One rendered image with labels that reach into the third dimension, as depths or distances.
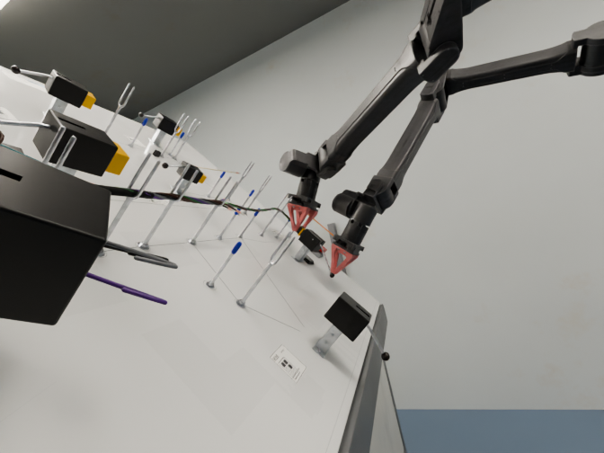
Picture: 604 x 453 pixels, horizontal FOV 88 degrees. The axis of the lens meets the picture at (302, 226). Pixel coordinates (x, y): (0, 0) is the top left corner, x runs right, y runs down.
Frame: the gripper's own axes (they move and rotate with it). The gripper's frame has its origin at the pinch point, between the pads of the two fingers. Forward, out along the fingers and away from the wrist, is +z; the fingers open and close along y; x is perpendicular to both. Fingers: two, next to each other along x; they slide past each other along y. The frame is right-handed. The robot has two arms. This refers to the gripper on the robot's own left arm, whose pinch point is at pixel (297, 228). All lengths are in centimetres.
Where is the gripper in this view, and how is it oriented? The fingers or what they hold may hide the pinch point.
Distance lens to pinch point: 90.9
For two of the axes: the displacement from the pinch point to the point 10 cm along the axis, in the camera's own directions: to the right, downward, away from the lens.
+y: -4.2, -1.4, -9.0
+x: 8.7, 2.1, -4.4
